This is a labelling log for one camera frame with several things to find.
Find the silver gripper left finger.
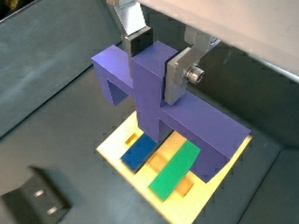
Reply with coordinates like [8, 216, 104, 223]
[105, 0, 153, 69]

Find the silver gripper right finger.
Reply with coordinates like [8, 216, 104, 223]
[164, 26, 220, 105]

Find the purple cross-shaped block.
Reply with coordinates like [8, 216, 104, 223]
[92, 42, 250, 182]

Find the yellow slotted board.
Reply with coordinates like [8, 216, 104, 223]
[97, 114, 251, 224]

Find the blue long bar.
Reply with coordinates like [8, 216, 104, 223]
[121, 134, 157, 172]

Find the green long bar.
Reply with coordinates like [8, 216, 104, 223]
[149, 141, 202, 200]

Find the black bracket fixture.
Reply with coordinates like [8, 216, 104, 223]
[0, 165, 71, 224]

